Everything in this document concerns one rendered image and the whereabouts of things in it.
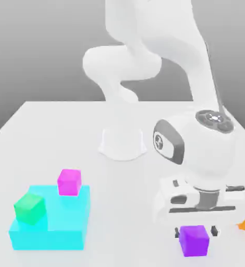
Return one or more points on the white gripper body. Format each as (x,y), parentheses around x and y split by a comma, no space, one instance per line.
(197,218)

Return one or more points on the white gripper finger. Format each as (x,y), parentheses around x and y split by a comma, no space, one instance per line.
(214,230)
(177,232)

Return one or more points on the small purple cube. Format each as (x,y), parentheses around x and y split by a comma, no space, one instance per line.
(194,242)

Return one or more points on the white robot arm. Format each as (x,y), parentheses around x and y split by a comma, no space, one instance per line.
(208,150)

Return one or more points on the small magenta cube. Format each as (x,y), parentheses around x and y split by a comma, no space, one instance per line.
(69,183)

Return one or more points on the small green cube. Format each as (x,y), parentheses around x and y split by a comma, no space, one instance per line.
(29,209)

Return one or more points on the large cyan box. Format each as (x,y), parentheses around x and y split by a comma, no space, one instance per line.
(68,217)

